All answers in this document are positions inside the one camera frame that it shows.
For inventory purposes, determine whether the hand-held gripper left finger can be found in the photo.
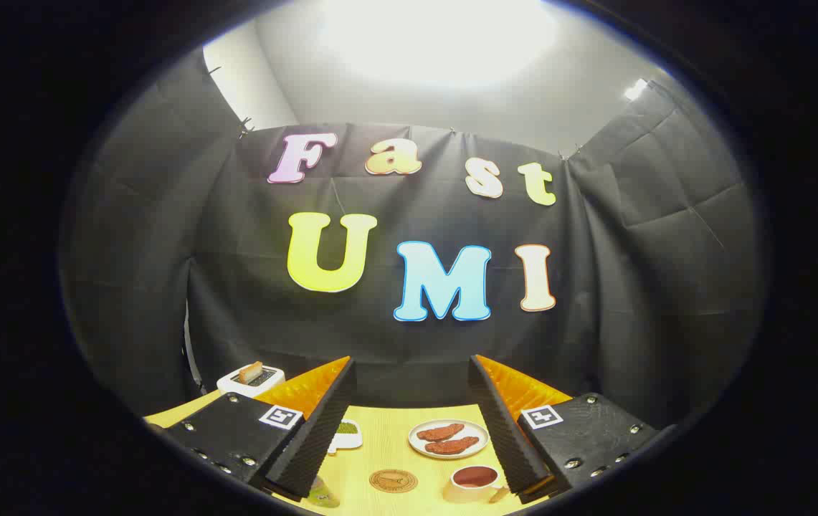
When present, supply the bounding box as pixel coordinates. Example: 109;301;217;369
163;356;357;501

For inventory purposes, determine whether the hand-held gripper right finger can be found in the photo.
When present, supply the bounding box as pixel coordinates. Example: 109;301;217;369
467;354;660;502

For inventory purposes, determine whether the silver green label juice bottle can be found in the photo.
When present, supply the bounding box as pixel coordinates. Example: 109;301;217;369
306;474;341;509

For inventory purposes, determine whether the white cup with wooden handle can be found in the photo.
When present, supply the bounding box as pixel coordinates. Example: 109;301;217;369
442;464;510;504

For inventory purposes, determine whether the round cork coaster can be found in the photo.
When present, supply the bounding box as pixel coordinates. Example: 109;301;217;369
368;469;419;494

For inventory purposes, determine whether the white plate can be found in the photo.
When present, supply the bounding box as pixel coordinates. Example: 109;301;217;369
408;419;490;460

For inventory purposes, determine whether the white divided tray with beans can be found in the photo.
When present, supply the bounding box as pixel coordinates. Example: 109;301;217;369
328;419;364;456

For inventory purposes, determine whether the brown meat piece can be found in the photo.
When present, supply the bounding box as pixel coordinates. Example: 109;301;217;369
417;423;465;442
424;436;480;456

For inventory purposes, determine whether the wooden table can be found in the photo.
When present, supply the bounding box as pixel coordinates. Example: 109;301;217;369
143;391;553;516

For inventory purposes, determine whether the white toaster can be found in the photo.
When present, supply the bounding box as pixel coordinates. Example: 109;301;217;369
217;364;286;398

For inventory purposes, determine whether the black backdrop cloth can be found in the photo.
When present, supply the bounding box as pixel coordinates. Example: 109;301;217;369
61;50;764;431

